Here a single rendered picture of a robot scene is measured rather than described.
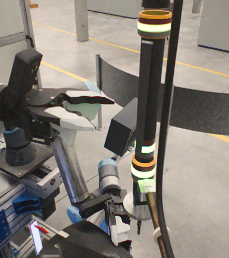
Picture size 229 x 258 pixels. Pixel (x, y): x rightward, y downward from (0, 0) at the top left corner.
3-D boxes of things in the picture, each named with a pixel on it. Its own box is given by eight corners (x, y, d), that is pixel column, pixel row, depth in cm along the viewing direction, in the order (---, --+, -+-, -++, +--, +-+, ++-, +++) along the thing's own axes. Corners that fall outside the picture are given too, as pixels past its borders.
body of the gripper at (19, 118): (72, 126, 54) (21, 116, 58) (68, 86, 50) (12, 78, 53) (53, 147, 48) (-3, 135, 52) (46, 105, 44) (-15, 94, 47)
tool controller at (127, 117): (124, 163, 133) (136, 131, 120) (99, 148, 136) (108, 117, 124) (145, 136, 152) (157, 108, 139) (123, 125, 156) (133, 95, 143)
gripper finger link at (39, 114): (75, 120, 45) (44, 104, 50) (75, 111, 44) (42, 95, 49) (53, 132, 42) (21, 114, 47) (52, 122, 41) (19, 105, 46)
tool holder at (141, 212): (164, 228, 50) (170, 190, 45) (127, 232, 50) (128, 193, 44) (153, 192, 58) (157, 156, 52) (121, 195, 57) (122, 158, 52)
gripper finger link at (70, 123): (96, 151, 44) (60, 132, 49) (95, 121, 41) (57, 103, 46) (83, 160, 42) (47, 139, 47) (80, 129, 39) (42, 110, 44)
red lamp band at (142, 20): (175, 24, 34) (176, 18, 33) (141, 25, 33) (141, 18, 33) (166, 17, 38) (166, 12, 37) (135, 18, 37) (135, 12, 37)
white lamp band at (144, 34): (173, 37, 35) (174, 31, 34) (140, 38, 34) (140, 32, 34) (164, 29, 38) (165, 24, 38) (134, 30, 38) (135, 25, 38)
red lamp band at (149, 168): (158, 171, 47) (158, 166, 46) (133, 173, 46) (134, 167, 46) (152, 155, 51) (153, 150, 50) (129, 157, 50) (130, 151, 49)
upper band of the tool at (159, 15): (173, 39, 35) (176, 15, 33) (140, 40, 34) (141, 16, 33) (164, 31, 38) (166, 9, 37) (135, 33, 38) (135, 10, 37)
